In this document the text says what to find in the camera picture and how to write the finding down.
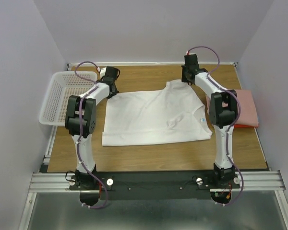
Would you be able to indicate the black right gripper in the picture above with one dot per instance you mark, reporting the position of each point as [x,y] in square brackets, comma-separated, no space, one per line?
[186,78]

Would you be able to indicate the aluminium frame rail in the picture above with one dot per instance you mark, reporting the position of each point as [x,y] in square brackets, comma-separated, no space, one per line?
[253,181]

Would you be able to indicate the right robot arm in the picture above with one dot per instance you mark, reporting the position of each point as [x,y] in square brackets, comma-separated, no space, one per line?
[223,169]

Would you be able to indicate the pink folded t shirt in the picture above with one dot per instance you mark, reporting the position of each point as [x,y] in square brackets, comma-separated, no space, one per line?
[247,107]

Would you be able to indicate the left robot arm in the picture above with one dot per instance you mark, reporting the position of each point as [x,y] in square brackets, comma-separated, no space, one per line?
[80,121]

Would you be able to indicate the white plastic basket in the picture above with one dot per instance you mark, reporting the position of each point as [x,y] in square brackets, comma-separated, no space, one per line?
[62,86]

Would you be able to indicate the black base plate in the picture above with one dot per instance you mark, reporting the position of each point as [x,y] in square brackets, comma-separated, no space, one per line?
[153,185]

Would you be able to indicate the white t shirt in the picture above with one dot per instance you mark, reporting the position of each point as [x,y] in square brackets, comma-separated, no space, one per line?
[171,115]

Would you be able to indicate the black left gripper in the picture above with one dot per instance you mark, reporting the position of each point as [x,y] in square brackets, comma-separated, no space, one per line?
[113,90]

